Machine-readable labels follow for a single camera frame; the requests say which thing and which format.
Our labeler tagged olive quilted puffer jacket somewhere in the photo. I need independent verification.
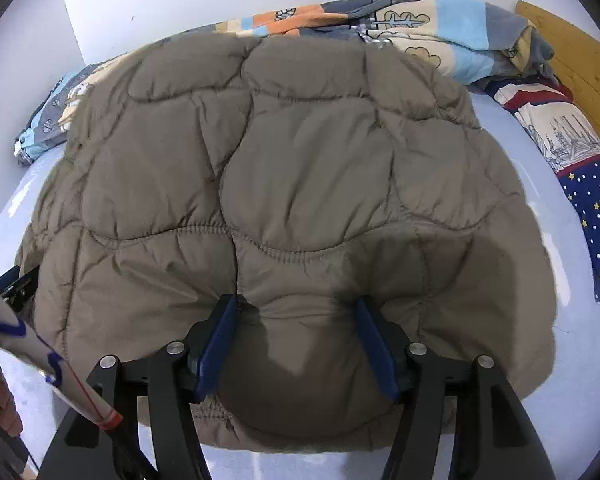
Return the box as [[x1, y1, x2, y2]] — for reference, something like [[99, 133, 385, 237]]
[[16, 34, 556, 452]]

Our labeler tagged light blue cloud bedsheet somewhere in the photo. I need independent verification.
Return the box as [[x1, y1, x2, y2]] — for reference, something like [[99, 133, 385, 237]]
[[0, 87, 600, 479]]

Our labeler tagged navy star pillow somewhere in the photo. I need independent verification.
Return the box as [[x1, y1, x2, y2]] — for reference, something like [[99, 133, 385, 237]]
[[482, 76, 600, 302]]

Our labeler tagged wooden headboard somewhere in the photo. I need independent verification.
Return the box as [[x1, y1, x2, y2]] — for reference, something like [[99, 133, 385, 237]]
[[515, 0, 600, 136]]

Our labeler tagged patchwork cartoon blanket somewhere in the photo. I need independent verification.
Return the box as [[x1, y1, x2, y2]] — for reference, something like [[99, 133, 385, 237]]
[[14, 0, 556, 166]]

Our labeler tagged white cable with blue marks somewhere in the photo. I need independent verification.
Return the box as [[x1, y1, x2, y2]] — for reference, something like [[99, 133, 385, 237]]
[[0, 273, 124, 434]]

